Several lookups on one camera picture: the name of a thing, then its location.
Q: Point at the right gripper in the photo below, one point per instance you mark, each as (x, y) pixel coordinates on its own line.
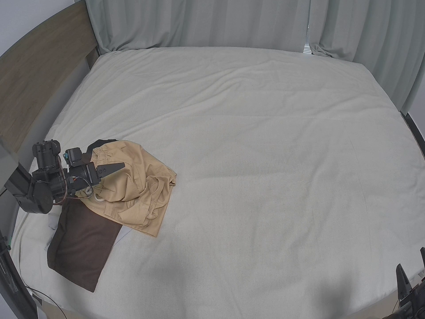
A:
(415, 299)

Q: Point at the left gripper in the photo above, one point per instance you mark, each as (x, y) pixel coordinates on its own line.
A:
(83, 176)

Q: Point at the tan shorts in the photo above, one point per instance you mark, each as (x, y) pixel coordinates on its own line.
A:
(139, 178)

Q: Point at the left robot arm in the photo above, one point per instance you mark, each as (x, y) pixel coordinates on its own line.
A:
(39, 191)

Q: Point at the bed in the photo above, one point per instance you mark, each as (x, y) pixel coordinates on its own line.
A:
(249, 145)

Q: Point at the black garment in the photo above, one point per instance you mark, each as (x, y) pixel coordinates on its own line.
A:
(94, 146)

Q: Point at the white garment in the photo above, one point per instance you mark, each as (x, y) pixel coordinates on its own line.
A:
(52, 221)

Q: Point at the dark brown garment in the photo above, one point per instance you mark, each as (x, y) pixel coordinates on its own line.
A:
(83, 244)

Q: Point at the grey-green curtain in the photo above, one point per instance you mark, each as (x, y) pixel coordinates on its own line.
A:
(365, 18)
(199, 12)

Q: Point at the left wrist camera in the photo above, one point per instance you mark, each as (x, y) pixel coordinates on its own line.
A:
(73, 155)

